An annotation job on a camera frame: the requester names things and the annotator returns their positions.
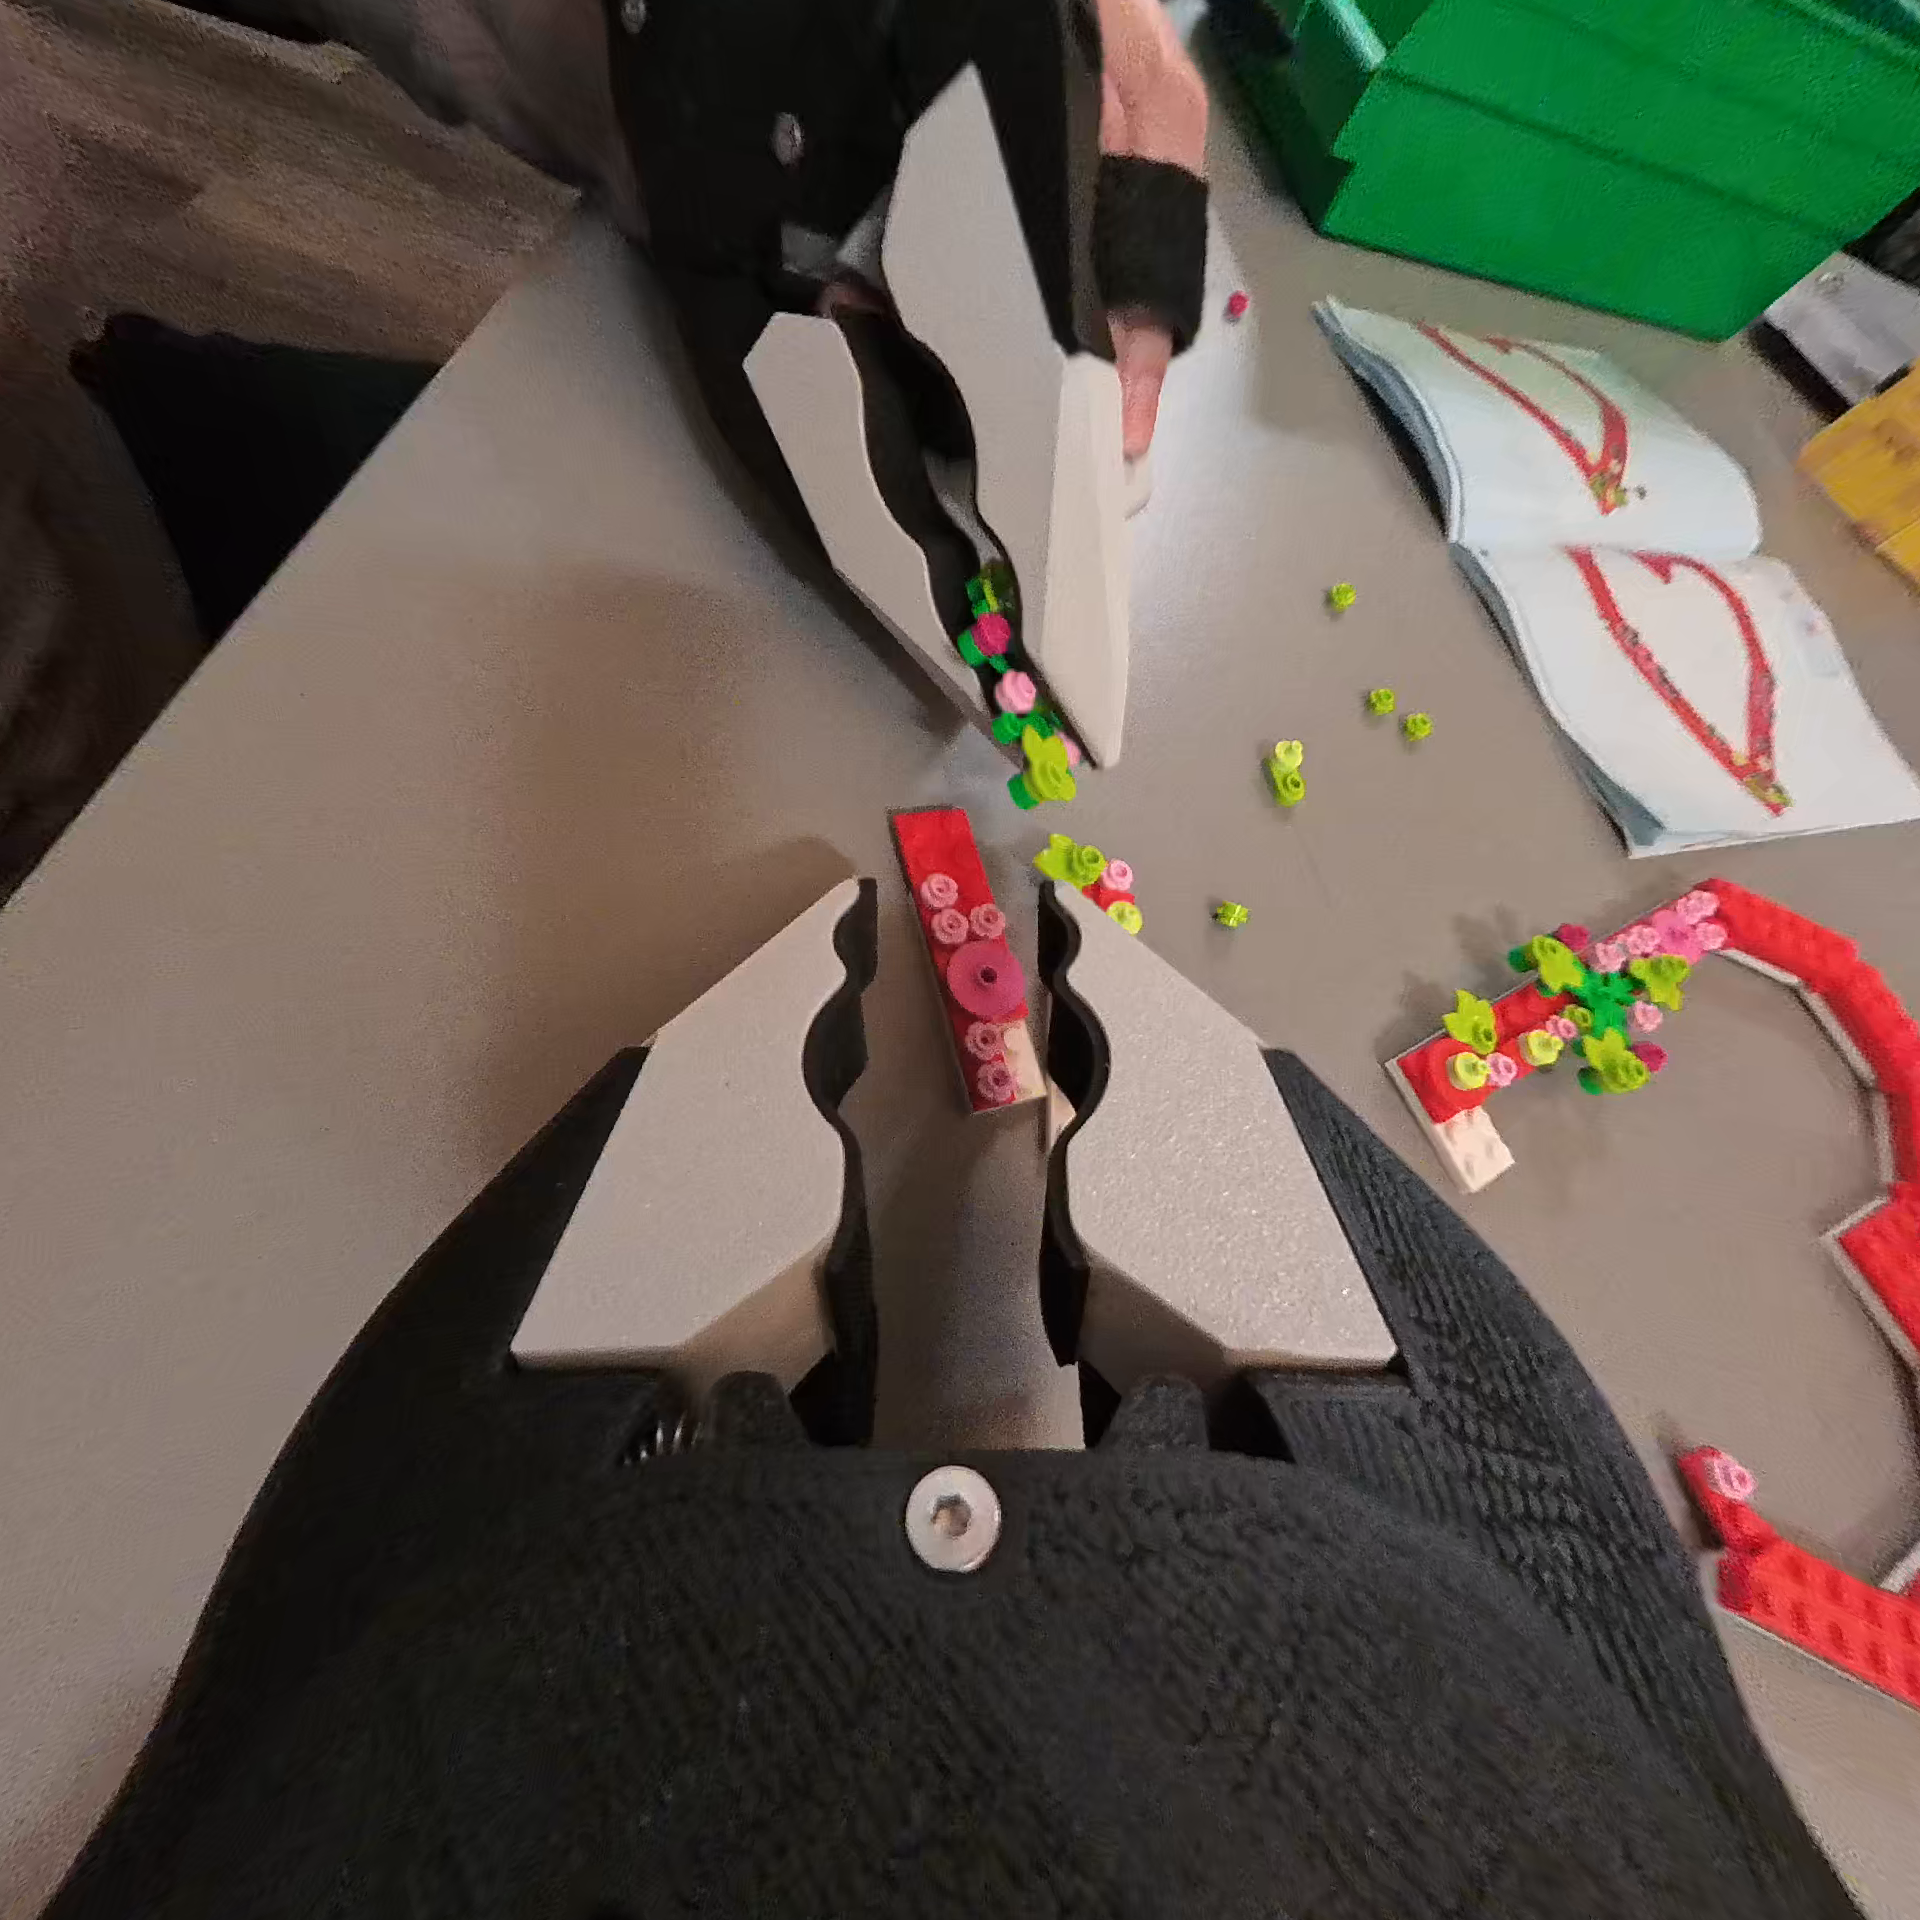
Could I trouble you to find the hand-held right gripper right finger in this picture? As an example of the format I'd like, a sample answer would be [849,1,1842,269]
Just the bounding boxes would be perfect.
[1036,881,1405,1444]

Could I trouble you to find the red lego heart frame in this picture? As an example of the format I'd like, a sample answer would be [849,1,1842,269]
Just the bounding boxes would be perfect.
[1380,877,1920,1414]

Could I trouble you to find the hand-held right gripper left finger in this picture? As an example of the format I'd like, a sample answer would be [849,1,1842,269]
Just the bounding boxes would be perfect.
[510,877,881,1444]

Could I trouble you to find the red lego strip pink flowers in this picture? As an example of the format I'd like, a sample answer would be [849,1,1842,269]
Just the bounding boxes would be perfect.
[886,805,1049,1115]

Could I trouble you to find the green plastic bin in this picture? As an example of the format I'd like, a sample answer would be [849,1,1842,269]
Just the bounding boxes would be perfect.
[1199,0,1920,168]
[1246,60,1920,345]

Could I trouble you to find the lego instruction booklet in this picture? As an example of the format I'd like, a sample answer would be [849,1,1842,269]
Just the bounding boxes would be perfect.
[1313,294,1920,862]

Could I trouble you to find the person's left hand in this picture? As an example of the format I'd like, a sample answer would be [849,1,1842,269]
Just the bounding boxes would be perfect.
[1093,0,1214,462]

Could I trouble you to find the green lego flower cluster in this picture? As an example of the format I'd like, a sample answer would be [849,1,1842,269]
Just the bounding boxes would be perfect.
[955,559,1086,813]

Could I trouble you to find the red lego strip lime leaves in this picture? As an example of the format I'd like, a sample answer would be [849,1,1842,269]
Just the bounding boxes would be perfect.
[1031,832,1153,936]

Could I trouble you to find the grey flat object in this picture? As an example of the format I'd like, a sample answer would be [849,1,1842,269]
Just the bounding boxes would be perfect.
[1761,249,1920,416]

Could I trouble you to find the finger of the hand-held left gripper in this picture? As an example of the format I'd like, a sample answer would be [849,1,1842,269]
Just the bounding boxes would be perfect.
[881,64,1155,771]
[742,310,1038,751]

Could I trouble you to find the yellow box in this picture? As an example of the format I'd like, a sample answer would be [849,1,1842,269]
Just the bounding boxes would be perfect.
[1795,363,1920,589]

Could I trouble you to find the red lego curved segment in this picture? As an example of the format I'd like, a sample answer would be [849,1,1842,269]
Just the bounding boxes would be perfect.
[1670,1439,1920,1711]

